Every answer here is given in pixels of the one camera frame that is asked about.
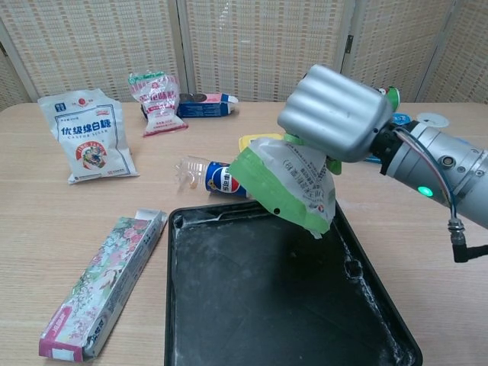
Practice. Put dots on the blue chocolate chip cookie box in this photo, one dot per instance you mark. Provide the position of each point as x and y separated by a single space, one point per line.
400 119

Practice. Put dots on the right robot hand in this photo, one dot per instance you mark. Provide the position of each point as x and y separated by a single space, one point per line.
335 114

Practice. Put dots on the black baking tray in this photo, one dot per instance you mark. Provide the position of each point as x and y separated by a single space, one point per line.
267 301

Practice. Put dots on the yellow lidded green container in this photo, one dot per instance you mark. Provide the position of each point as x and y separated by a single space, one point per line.
246 141

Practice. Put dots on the white castor sugar bag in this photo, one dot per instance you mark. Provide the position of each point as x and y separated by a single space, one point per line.
87 133

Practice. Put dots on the black screen hinge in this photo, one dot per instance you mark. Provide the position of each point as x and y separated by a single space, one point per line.
348 43

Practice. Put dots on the woven folding screen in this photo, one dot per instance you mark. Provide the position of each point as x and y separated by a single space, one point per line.
228 45

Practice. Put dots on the pink white salt bag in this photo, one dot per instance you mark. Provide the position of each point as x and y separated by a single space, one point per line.
160 104

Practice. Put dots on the floral cling wrap box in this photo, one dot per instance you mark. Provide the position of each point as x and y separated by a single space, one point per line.
106 278

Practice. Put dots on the green Pringles can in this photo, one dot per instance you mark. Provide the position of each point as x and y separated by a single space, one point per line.
395 97

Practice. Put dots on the corn starch bag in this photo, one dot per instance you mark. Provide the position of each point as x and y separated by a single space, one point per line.
289 179

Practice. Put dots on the crushed Pepsi plastic bottle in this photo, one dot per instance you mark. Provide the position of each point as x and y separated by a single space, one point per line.
219 179

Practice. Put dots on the blue sandwich cookie box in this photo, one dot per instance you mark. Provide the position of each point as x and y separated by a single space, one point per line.
202 108

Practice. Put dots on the white round table grommet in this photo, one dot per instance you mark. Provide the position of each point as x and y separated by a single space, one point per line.
435 119

